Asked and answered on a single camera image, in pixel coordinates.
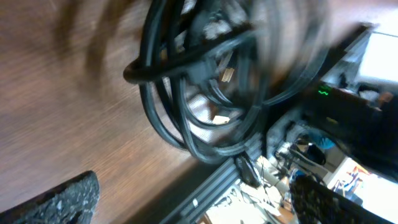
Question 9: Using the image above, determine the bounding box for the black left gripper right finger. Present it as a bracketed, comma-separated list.
[290, 176, 389, 224]

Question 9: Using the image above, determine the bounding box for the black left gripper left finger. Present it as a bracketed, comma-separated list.
[1, 170, 100, 224]

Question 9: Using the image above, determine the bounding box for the thick black cable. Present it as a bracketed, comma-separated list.
[123, 0, 330, 165]

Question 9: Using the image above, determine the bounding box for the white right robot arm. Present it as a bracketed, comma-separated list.
[265, 84, 397, 182]

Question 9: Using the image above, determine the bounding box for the aluminium table frame rail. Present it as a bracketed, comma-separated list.
[160, 159, 239, 224]

